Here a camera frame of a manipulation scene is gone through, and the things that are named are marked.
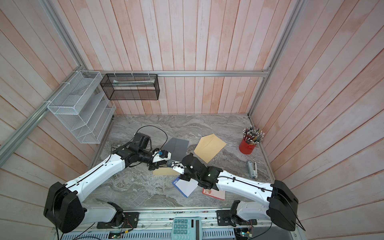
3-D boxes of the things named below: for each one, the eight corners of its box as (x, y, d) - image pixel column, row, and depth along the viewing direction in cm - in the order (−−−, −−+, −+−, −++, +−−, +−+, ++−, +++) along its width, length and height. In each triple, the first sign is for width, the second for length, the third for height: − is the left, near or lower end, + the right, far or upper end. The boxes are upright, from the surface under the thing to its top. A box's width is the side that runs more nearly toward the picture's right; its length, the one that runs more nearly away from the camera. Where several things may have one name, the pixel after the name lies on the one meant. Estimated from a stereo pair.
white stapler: (249, 177, 90) (251, 175, 88) (247, 163, 96) (248, 161, 94) (257, 178, 89) (259, 176, 87) (254, 163, 96) (256, 161, 93)
